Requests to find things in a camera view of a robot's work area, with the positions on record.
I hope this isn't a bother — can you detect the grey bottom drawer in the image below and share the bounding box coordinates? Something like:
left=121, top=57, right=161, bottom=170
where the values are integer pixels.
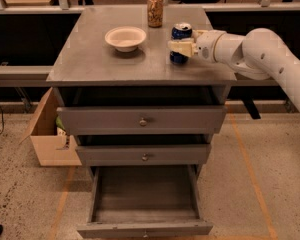
left=77, top=165, right=213, bottom=238

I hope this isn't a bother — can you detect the grey middle drawer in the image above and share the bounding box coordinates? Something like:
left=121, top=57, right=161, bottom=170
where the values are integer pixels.
left=76, top=144, right=211, bottom=166

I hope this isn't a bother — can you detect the gold patterned drink can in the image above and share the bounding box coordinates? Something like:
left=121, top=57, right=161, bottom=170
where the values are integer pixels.
left=147, top=0, right=163, bottom=28

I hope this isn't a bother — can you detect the grey drawer cabinet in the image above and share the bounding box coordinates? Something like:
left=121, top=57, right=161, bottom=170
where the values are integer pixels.
left=46, top=5, right=238, bottom=182

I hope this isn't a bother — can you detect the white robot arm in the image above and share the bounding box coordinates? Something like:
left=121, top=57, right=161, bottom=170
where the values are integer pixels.
left=168, top=28, right=300, bottom=112

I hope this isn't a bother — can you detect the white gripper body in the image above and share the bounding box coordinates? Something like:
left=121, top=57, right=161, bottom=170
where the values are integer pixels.
left=196, top=30, right=225, bottom=63

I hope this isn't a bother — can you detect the grey top drawer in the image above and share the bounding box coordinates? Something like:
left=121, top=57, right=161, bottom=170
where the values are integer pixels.
left=57, top=106, right=226, bottom=135

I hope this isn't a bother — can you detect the blue pepsi can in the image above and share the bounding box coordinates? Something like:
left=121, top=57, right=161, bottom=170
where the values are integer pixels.
left=170, top=22, right=192, bottom=65

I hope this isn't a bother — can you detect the white paper bowl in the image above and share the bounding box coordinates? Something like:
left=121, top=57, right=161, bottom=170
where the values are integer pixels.
left=105, top=26, right=147, bottom=52

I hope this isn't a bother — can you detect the cardboard box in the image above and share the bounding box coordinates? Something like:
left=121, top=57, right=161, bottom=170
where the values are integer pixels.
left=20, top=88, right=81, bottom=166

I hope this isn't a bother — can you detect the grey drawer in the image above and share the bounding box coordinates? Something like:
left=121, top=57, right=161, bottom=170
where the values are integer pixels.
left=77, top=165, right=213, bottom=238
left=57, top=106, right=226, bottom=135
left=76, top=144, right=211, bottom=166

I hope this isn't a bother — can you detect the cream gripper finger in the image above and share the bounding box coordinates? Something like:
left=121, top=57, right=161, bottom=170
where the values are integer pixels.
left=192, top=30, right=209, bottom=39
left=168, top=39, right=197, bottom=57

